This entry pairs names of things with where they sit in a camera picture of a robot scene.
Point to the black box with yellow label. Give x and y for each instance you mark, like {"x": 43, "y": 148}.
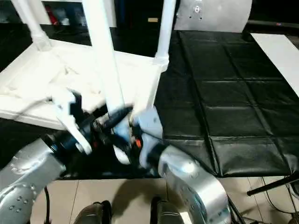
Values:
{"x": 140, "y": 16}

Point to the white flat board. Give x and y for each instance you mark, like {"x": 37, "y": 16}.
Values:
{"x": 280, "y": 53}

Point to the black metal table leg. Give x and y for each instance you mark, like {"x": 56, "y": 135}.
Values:
{"x": 273, "y": 184}

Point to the white cabinet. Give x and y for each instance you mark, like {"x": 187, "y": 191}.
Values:
{"x": 56, "y": 11}

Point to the black robot foot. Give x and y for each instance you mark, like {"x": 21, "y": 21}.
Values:
{"x": 166, "y": 212}
{"x": 93, "y": 213}

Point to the black right robot foot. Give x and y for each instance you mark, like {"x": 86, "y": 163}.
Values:
{"x": 166, "y": 212}

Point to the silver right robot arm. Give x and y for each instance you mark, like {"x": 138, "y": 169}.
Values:
{"x": 191, "y": 186}

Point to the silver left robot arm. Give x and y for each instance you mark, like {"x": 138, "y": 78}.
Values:
{"x": 28, "y": 177}

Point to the white plastic table top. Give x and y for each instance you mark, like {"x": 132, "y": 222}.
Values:
{"x": 46, "y": 79}

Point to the black left robot foot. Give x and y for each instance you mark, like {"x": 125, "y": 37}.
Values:
{"x": 93, "y": 213}

